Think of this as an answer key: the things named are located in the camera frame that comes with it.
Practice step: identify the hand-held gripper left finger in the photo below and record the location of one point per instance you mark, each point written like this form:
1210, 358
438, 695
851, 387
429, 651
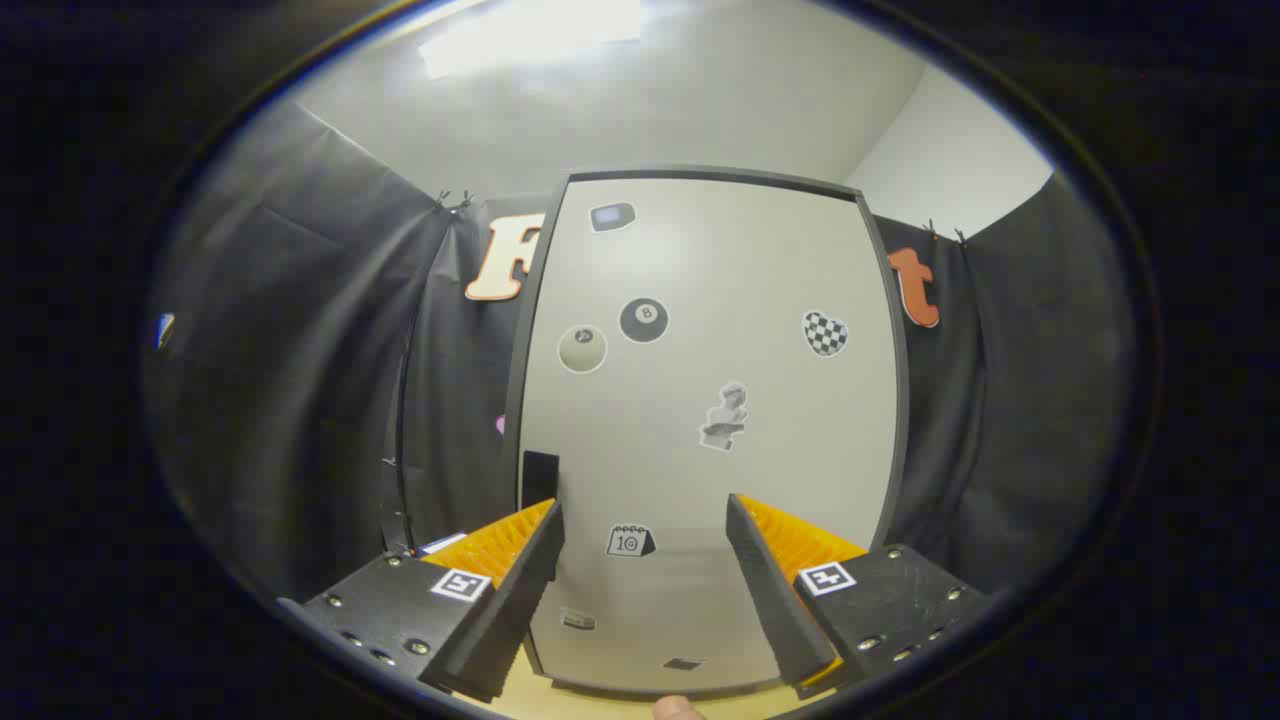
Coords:
510, 600

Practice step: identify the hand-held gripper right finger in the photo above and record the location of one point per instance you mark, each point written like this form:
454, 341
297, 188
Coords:
775, 590

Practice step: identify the white spine book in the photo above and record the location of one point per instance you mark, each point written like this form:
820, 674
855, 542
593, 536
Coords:
445, 544

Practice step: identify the dark grey cabinet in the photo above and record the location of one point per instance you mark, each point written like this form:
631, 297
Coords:
513, 400

